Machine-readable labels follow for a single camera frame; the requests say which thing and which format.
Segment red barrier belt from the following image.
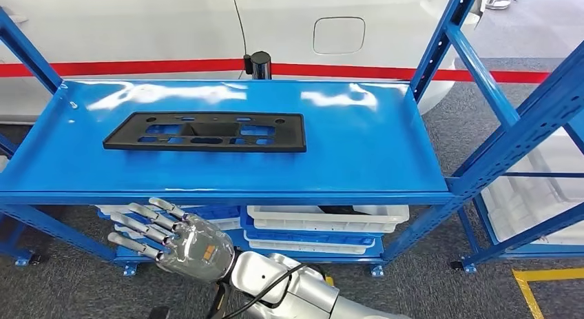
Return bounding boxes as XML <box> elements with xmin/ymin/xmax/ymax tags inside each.
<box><xmin>0</xmin><ymin>57</ymin><xmax>551</xmax><ymax>84</ymax></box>

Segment translucent white storage bin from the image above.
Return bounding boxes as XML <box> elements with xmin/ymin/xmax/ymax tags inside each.
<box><xmin>481</xmin><ymin>127</ymin><xmax>584</xmax><ymax>246</ymax></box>

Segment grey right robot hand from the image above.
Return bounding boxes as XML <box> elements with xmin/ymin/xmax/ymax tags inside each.
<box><xmin>107</xmin><ymin>197</ymin><xmax>238</xmax><ymax>284</ymax></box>

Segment black stanchion post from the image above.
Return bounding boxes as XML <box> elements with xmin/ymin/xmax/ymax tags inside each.
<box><xmin>242</xmin><ymin>51</ymin><xmax>273</xmax><ymax>81</ymax></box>

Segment blue metal shelf rack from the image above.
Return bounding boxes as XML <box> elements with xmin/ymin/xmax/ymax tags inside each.
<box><xmin>0</xmin><ymin>133</ymin><xmax>43</xmax><ymax>267</ymax></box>
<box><xmin>451</xmin><ymin>121</ymin><xmax>584</xmax><ymax>274</ymax></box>
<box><xmin>0</xmin><ymin>0</ymin><xmax>584</xmax><ymax>278</ymax></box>

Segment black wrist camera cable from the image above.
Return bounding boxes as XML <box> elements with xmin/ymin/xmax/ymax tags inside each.
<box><xmin>221</xmin><ymin>262</ymin><xmax>313</xmax><ymax>319</ymax></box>

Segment white car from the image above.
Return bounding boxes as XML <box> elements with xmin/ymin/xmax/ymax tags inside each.
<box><xmin>0</xmin><ymin>0</ymin><xmax>485</xmax><ymax>124</ymax></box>

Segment black part in bin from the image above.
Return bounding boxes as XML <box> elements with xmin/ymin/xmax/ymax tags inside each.
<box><xmin>317</xmin><ymin>205</ymin><xmax>373</xmax><ymax>216</ymax></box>

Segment black plastic panel part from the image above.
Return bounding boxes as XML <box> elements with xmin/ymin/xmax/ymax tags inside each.
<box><xmin>102</xmin><ymin>111</ymin><xmax>307</xmax><ymax>154</ymax></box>

